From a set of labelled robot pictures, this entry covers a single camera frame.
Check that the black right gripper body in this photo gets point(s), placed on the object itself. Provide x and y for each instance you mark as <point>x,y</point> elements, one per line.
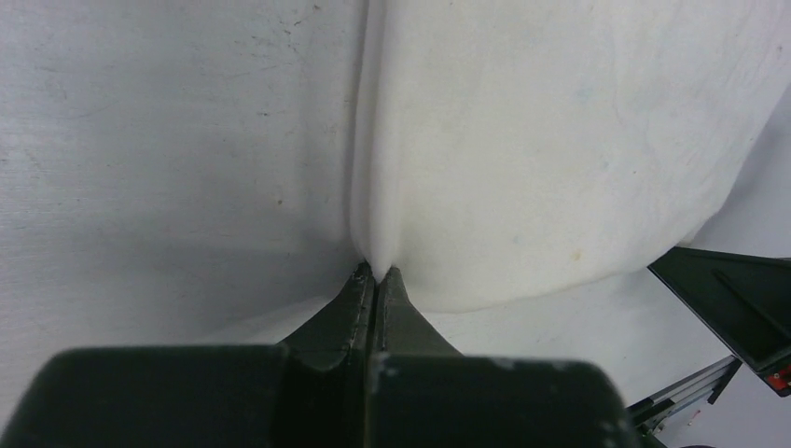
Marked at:
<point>743,300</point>

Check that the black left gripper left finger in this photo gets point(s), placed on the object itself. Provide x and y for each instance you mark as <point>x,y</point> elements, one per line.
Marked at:
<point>322,398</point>

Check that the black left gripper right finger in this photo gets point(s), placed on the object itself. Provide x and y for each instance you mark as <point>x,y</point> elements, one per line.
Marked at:
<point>403,338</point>

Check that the cream white t shirt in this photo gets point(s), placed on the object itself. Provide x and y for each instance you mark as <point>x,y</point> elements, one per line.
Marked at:
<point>512,149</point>

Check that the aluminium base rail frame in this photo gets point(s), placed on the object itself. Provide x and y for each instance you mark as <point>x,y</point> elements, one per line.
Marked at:
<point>704,386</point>

